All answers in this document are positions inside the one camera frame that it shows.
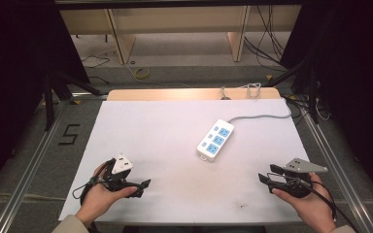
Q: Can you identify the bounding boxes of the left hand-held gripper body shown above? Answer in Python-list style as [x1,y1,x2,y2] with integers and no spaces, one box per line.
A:
[101,153,138,194]

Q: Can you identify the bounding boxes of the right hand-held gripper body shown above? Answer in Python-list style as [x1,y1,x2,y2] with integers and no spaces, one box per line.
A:
[283,157,329,199]

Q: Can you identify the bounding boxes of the person's right hand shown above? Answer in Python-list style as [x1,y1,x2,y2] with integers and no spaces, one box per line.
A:
[271,173,337,233]

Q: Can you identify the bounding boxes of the person's left hand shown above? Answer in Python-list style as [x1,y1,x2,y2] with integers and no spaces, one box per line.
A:
[75,161,139,225]

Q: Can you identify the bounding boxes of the white board table cover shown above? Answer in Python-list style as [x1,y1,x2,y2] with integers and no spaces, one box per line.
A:
[58,98,312,225]

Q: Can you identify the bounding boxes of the white power strip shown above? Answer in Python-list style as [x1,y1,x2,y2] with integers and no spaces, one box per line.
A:
[196,118,236,162]

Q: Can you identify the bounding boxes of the black stand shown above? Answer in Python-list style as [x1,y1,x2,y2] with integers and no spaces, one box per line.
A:
[265,57,323,125]
[42,66,104,132]

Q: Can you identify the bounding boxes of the wooden table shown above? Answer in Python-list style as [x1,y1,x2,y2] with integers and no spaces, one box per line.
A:
[106,86,282,102]

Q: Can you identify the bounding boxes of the yellow tape roll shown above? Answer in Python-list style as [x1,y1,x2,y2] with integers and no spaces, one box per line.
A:
[134,67,151,81]

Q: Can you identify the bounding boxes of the black curtain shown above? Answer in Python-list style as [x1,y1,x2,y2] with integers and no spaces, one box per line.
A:
[279,0,373,203]
[0,0,91,202]

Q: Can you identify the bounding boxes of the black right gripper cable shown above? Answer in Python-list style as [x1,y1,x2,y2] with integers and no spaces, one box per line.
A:
[288,177,360,233]

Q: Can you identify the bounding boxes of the aluminium rail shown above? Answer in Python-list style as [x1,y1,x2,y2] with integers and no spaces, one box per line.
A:
[299,103,373,233]
[0,99,72,233]

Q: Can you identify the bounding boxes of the grey power strip cable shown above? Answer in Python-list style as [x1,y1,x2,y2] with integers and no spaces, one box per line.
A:
[227,97,293,124]

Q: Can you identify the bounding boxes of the white looped cable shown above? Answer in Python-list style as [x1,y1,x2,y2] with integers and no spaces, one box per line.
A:
[245,82,262,100]

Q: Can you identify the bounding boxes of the grey cable with plug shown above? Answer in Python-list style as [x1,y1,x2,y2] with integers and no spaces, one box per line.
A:
[220,85,233,101]

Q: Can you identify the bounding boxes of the thin black floor cable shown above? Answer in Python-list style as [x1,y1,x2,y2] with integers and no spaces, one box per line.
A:
[80,53,112,70]

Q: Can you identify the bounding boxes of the bundle of black floor cables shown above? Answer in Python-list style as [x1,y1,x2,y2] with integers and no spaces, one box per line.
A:
[243,4,288,72]

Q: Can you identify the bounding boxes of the wooden desk frame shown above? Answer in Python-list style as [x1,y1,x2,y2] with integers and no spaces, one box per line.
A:
[59,3,303,65]

